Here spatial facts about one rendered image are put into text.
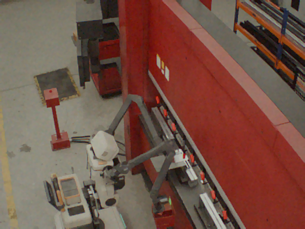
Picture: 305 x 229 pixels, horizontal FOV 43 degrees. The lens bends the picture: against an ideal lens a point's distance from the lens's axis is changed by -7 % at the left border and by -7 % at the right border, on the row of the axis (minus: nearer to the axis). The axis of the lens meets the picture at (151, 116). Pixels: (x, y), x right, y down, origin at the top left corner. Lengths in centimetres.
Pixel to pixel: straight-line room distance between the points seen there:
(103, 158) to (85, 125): 234
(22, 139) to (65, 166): 82
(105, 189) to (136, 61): 124
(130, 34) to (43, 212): 217
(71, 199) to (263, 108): 198
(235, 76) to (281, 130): 49
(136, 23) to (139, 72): 53
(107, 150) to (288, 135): 166
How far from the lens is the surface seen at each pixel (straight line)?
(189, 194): 354
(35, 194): 484
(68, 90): 628
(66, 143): 527
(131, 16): 370
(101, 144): 326
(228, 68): 240
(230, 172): 270
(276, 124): 205
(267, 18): 523
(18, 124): 585
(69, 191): 357
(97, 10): 399
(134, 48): 386
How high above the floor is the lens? 356
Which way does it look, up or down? 39 degrees down
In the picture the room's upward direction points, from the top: straight up
